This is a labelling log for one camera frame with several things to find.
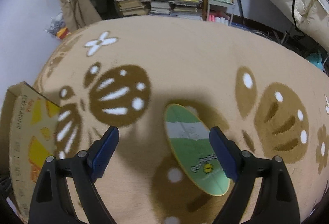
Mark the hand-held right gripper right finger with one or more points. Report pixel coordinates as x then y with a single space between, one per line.
223 154

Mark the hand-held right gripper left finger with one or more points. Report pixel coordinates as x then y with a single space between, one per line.
102 154

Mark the green oval board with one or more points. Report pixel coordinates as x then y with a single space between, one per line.
190 141

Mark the brown cardboard box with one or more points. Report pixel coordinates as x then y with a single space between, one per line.
25 136

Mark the beige patterned blanket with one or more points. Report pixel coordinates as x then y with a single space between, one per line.
192 59

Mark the teal round object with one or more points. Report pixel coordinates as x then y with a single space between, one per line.
314 60

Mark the clear bag of plush toys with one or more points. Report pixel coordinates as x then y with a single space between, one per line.
57 27

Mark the row of pink white bottles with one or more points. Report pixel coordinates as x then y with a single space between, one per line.
218 19

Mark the beige trousers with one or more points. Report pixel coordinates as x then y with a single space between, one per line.
77 5

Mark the pile of flat books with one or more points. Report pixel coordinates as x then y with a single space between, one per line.
177 9

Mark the stack of old books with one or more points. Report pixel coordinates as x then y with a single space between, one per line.
131 4

